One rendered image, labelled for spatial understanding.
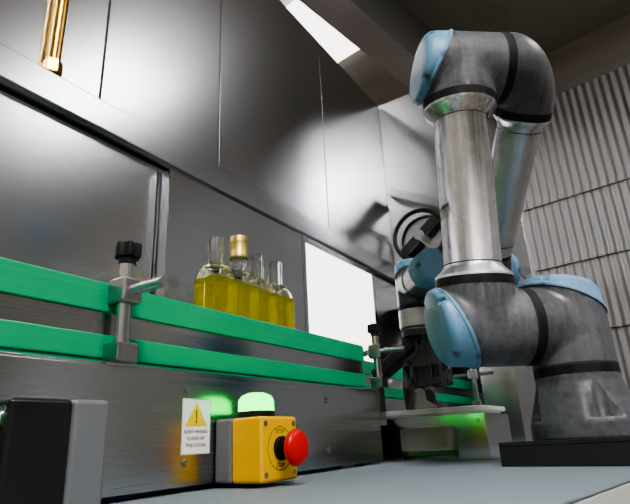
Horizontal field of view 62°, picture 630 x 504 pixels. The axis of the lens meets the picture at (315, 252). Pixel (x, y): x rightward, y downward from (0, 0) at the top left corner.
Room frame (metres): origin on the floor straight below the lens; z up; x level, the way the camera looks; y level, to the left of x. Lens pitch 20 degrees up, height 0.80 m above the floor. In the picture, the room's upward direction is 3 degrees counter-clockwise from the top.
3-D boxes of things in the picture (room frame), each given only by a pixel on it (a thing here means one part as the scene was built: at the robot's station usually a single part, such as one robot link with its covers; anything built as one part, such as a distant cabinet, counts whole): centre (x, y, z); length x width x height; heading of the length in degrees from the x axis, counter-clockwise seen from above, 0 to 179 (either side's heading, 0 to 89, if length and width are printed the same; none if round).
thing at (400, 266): (1.10, -0.21, 1.10); 0.09 x 0.08 x 0.11; 6
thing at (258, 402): (0.66, 0.08, 0.84); 0.04 x 0.04 x 0.03
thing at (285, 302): (1.02, 0.08, 0.99); 0.06 x 0.06 x 0.21; 57
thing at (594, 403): (0.79, -0.37, 0.83); 0.15 x 0.15 x 0.10
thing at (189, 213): (1.32, 0.06, 1.15); 0.90 x 0.03 x 0.34; 148
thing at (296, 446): (0.64, 0.04, 0.79); 0.04 x 0.03 x 0.04; 148
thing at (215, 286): (0.87, 0.17, 0.99); 0.06 x 0.06 x 0.21; 58
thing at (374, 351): (1.06, -0.09, 0.95); 0.17 x 0.03 x 0.12; 58
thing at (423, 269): (1.01, -0.24, 1.10); 0.11 x 0.11 x 0.08; 6
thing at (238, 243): (0.92, 0.14, 1.14); 0.04 x 0.04 x 0.04
